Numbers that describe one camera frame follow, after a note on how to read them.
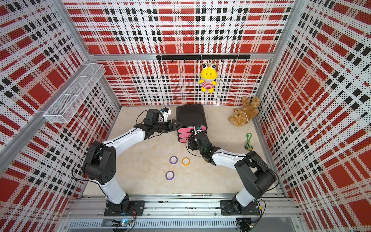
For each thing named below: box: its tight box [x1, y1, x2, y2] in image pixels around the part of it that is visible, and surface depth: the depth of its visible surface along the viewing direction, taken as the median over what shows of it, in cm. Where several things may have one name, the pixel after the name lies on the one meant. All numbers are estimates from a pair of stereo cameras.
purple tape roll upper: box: [169, 155, 179, 165], surface depth 92 cm
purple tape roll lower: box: [165, 170, 175, 181], surface depth 87 cm
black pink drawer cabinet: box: [175, 104, 208, 144], surface depth 95 cm
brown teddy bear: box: [228, 96, 261, 128], surface depth 107 cm
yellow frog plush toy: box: [199, 62, 218, 94], surface depth 95 cm
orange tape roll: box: [181, 157, 191, 167], surface depth 92 cm
